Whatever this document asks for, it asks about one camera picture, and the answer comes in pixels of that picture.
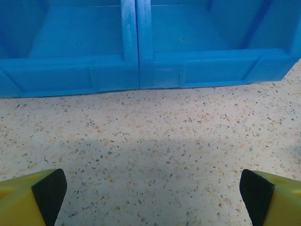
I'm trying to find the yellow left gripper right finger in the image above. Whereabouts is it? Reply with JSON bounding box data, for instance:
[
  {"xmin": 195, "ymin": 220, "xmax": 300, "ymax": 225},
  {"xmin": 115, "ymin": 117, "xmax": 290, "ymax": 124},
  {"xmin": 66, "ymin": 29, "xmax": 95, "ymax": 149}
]
[{"xmin": 239, "ymin": 169, "xmax": 301, "ymax": 226}]

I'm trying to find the blue plastic bin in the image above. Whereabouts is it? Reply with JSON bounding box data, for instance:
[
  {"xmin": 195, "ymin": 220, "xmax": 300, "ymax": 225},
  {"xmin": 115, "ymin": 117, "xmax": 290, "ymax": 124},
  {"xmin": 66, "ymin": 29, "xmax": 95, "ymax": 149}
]
[
  {"xmin": 136, "ymin": 0, "xmax": 301, "ymax": 89},
  {"xmin": 0, "ymin": 0, "xmax": 140, "ymax": 99}
]

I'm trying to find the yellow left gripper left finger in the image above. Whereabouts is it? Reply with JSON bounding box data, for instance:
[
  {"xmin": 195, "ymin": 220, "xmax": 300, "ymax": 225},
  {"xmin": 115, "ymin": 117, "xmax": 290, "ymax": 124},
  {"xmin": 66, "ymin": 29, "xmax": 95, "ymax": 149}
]
[{"xmin": 0, "ymin": 168, "xmax": 68, "ymax": 226}]

